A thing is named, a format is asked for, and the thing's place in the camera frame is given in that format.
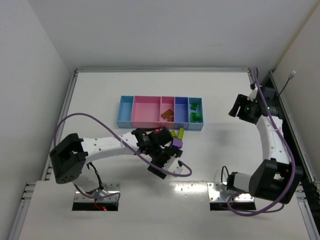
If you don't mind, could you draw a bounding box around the lilac oval lego piece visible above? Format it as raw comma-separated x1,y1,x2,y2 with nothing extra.
171,138,183,149

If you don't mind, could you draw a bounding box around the lime long lego brick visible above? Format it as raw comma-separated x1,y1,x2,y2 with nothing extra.
177,127,185,140

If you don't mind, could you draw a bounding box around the lime square lego brick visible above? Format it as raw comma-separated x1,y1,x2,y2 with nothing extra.
171,130,178,138

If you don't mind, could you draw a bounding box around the orange lego plate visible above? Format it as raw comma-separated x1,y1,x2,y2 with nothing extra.
167,116,174,122
161,109,174,119

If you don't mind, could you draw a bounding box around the long green lego brick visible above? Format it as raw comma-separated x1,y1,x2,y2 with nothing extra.
190,112,197,123

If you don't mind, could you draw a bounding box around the green square lego brick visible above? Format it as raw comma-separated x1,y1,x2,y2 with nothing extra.
194,113,202,121

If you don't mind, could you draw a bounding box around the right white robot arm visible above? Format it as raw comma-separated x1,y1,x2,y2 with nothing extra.
226,87,304,204

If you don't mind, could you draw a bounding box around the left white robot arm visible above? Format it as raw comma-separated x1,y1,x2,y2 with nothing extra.
49,128,183,194

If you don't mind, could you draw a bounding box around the right light blue bin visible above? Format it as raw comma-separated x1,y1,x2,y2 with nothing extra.
188,97,204,131

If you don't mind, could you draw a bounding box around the periwinkle blue bin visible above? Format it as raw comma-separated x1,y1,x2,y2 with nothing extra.
174,96,189,130

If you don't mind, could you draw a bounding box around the large pink bin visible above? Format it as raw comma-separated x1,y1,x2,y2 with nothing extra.
131,95,161,129

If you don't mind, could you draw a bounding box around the small pink bin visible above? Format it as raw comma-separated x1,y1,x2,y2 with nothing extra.
159,96,175,129

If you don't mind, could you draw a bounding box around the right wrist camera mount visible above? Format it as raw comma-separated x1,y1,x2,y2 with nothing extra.
247,86,261,102

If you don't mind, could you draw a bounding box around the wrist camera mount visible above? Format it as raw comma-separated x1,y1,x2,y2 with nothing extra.
163,156,183,174
247,86,261,102

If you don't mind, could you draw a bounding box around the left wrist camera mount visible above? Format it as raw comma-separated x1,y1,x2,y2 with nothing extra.
163,156,183,174

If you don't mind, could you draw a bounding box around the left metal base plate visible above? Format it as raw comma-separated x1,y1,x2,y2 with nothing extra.
73,183,121,204

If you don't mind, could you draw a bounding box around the metal base plate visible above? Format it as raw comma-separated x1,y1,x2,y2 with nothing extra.
207,182,255,204
73,183,121,204

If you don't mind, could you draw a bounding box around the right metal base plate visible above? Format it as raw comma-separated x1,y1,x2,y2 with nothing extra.
207,182,255,204

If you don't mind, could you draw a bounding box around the black wall cable with plug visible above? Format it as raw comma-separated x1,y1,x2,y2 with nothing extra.
264,70,297,111

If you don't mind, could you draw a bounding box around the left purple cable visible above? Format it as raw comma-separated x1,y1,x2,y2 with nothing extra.
54,112,193,201

